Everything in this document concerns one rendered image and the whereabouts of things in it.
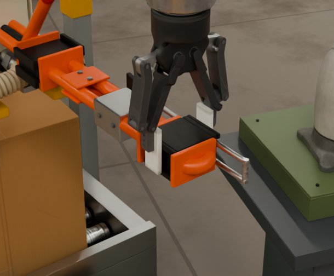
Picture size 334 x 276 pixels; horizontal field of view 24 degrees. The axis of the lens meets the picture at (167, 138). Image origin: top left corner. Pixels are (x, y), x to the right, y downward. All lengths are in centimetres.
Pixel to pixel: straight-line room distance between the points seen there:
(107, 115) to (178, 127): 13
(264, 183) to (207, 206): 120
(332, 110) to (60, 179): 61
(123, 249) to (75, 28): 68
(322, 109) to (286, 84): 216
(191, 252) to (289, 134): 100
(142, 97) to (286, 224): 79
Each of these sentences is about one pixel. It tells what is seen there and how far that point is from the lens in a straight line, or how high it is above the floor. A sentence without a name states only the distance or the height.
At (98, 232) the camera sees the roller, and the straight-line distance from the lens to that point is 204.
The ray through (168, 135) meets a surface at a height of 124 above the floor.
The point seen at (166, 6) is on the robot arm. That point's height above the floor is 143.
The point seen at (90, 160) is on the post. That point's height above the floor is 45.
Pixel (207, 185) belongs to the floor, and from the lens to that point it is 316.
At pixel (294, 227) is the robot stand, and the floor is 75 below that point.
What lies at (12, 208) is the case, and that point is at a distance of 176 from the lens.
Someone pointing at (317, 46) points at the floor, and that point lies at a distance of 437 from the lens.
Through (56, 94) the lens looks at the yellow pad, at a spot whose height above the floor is 110.
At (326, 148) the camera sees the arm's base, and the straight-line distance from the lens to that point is 183.
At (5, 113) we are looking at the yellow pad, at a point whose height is 109.
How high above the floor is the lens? 180
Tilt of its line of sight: 31 degrees down
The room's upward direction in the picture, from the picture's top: straight up
